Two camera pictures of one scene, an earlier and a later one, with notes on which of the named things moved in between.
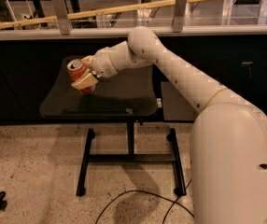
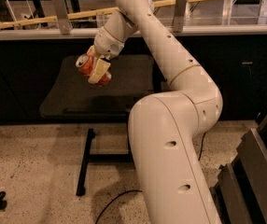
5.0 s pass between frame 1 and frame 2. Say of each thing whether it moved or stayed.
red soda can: moved
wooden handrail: stayed
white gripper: moved
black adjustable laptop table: stayed
